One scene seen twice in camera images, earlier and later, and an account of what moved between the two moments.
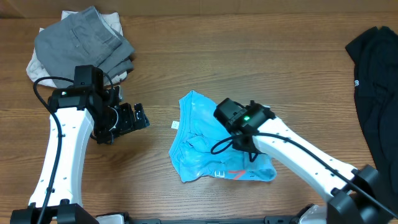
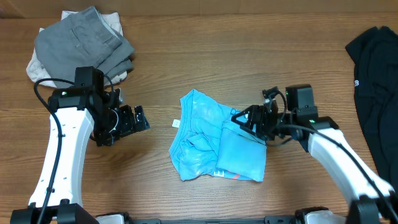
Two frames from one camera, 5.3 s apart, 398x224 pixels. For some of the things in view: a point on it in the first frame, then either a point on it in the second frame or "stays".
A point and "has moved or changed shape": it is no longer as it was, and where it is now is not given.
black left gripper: x=129 y=123 stays
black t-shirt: x=375 y=53 stays
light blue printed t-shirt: x=199 y=131 has moved or changed shape
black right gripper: x=239 y=146 → x=252 y=112
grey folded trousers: x=86 y=39 stays
